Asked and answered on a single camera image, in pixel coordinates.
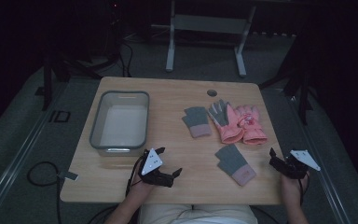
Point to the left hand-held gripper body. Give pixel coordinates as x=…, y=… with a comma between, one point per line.
x=154, y=174

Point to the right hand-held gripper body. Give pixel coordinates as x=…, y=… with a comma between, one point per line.
x=293, y=165

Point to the grey knit glove pink cuff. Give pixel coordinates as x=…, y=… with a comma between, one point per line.
x=196, y=121
x=234, y=163

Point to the grey plastic bin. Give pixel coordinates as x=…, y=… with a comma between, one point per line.
x=121, y=124

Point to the pink glove with grey palm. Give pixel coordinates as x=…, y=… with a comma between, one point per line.
x=225, y=123

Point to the person's left hand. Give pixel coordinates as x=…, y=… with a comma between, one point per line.
x=140, y=191

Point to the person's right hand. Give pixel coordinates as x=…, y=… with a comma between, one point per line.
x=292, y=189

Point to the person's beige trousers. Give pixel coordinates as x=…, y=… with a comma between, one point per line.
x=195, y=214

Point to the black metal stand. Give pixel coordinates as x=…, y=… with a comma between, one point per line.
x=295, y=81

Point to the black tripod stand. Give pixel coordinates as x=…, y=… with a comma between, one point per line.
x=74, y=67

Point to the metal floor rail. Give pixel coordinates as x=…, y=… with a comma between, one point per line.
x=320, y=174
x=18, y=158

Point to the grey metal table bracket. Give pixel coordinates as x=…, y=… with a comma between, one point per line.
x=68, y=175

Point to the black rectangular floor frame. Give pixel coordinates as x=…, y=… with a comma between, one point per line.
x=59, y=116

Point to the white metal desk frame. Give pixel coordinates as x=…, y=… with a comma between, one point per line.
x=208, y=25

